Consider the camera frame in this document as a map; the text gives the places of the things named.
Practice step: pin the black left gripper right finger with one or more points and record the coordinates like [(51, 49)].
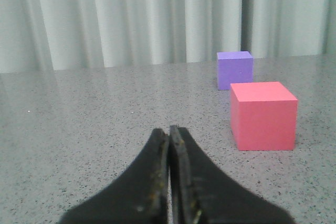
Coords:
[(203, 193)]

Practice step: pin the purple foam cube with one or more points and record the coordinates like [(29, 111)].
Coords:
[(234, 67)]

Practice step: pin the pale green curtain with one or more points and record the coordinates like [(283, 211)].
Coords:
[(72, 34)]

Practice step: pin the red foam cube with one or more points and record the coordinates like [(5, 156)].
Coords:
[(263, 116)]

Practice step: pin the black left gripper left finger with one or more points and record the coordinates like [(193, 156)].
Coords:
[(138, 195)]

